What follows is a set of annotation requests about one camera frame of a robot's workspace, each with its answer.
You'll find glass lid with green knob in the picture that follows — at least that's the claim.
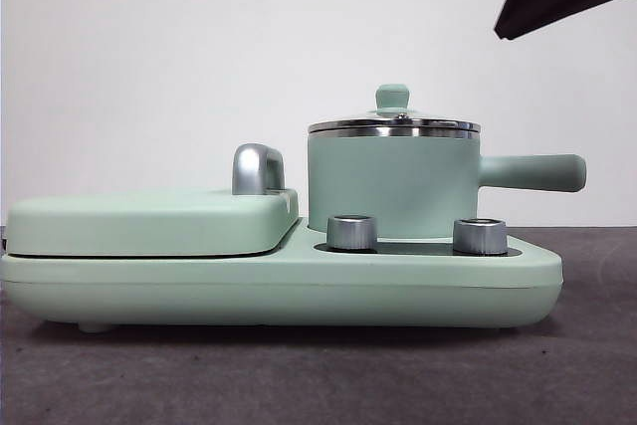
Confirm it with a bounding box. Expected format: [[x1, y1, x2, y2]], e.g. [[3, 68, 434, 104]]
[[307, 84, 483, 140]]

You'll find silver control knob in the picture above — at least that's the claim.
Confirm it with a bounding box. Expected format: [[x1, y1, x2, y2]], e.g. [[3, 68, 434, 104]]
[[326, 214, 378, 252], [452, 218, 508, 255]]

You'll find green breakfast machine base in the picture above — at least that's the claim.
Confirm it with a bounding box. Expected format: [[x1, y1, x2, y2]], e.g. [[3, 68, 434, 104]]
[[0, 225, 564, 334]]

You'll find green hinged griddle cover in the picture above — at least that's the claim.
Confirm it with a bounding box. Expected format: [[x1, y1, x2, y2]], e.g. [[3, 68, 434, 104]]
[[5, 188, 300, 260]]

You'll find green pot with long handle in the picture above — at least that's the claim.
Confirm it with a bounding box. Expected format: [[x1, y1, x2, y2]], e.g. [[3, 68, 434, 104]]
[[307, 128, 588, 242]]

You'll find silver cover handle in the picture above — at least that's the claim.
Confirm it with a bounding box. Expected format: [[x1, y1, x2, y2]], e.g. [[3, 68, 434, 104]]
[[231, 143, 286, 196]]

